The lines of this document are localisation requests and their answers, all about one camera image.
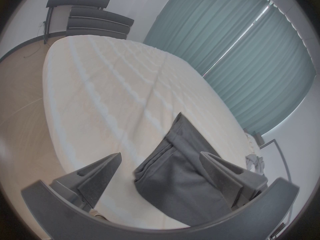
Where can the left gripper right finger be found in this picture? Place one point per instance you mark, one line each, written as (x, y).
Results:
(230, 181)

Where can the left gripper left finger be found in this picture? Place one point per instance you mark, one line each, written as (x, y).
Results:
(92, 181)

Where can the black T-shirt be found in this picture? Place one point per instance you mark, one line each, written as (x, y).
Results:
(180, 179)

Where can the pile of clothes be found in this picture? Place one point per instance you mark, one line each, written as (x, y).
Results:
(256, 164)

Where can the bed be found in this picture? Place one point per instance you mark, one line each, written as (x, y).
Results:
(100, 96)

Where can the white printed pillow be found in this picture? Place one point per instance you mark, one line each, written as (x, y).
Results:
(251, 144)

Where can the grey bedside table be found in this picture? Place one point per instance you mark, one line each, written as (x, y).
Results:
(257, 137)

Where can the blue-green curtain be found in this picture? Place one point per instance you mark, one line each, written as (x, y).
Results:
(200, 26)
(270, 79)

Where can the dark dressing table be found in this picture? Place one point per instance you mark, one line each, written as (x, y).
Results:
(75, 2)

